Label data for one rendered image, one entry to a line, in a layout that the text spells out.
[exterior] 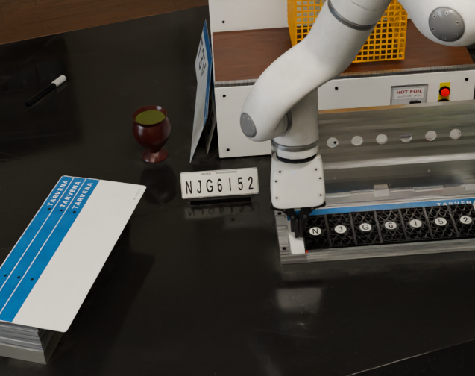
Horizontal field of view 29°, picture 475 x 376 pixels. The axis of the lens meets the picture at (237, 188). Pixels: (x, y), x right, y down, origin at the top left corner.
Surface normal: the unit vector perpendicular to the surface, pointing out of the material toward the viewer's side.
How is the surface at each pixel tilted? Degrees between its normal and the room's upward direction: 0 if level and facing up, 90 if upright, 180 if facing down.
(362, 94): 90
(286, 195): 78
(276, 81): 49
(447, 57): 0
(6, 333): 90
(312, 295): 0
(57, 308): 0
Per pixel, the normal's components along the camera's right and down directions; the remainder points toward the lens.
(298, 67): -0.31, -0.18
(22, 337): -0.26, 0.61
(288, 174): -0.03, 0.41
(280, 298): -0.05, -0.78
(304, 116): 0.51, 0.37
